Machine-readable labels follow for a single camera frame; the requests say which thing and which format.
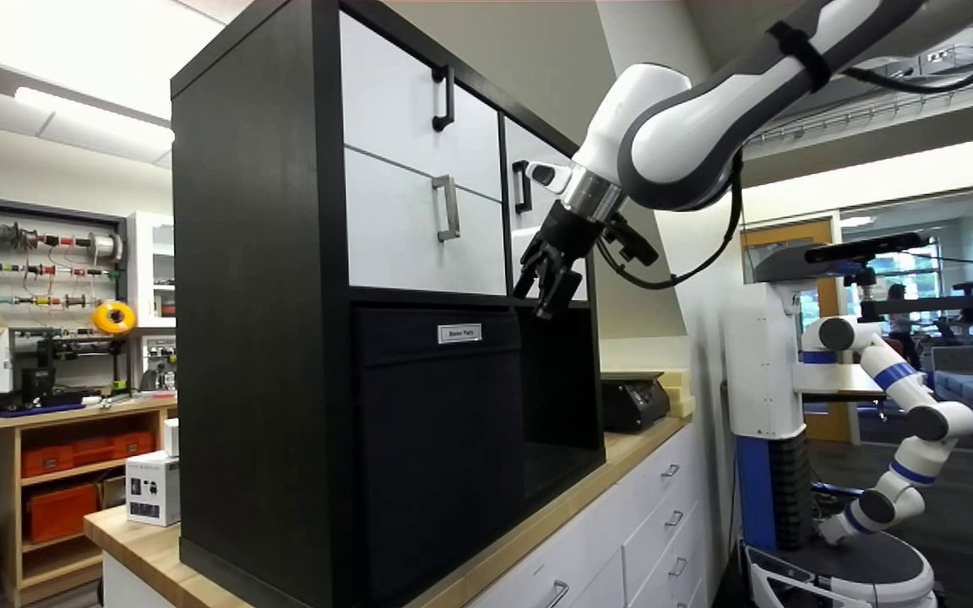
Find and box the black bench machine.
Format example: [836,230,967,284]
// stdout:
[10,332,134,415]

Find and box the orange plastic bin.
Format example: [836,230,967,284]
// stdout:
[25,481,101,546]

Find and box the black drawer handle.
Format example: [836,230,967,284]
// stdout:
[430,61,461,136]

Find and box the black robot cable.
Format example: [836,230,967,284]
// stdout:
[591,0,973,295]

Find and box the white drawer with black handle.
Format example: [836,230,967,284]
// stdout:
[333,10,506,204]

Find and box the wooden workbench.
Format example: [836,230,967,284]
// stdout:
[0,392,179,608]

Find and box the black velcro strap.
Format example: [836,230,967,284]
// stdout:
[767,18,836,94]

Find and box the grey tool wall rack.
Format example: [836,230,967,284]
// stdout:
[0,197,134,332]

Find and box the black door handle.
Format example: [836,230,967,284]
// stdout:
[511,160,537,216]

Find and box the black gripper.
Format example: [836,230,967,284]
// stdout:
[511,201,625,323]

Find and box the white drawer with silver handle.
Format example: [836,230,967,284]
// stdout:
[340,144,511,302]

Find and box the white and blue mobile robot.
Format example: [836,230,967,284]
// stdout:
[720,230,973,608]

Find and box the yellow filament spool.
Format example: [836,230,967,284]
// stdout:
[90,296,141,341]

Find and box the white printed carton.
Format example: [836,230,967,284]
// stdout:
[121,446,183,529]

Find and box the red plastic bin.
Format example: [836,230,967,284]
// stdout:
[20,434,159,483]

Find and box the black cube shelf unit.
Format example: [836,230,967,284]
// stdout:
[170,0,607,608]

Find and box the white shelf door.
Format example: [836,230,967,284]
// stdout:
[499,115,596,307]

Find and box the black fabric storage bin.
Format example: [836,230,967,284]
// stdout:
[349,302,529,608]

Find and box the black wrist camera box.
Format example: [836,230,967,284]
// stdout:
[603,214,662,269]

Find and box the white counter cabinet wood top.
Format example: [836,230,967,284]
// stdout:
[80,384,725,608]

